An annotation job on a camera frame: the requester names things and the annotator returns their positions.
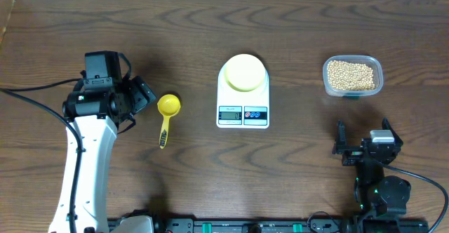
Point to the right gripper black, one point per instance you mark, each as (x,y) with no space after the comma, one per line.
(353,154)

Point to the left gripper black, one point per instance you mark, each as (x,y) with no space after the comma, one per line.
(143,93)

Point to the yellow measuring scoop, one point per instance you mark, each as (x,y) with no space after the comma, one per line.
(168,106)

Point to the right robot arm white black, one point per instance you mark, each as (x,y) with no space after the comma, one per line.
(382,198)

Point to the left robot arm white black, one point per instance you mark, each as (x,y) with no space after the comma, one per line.
(98,104)

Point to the white digital kitchen scale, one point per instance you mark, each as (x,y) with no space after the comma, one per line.
(244,110)

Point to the pale yellow bowl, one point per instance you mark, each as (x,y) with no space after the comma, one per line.
(244,72)

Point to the soybeans in container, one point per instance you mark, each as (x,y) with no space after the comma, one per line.
(347,76)

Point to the clear plastic container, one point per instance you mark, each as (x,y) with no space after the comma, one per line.
(363,59)

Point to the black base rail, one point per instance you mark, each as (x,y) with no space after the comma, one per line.
(317,222)

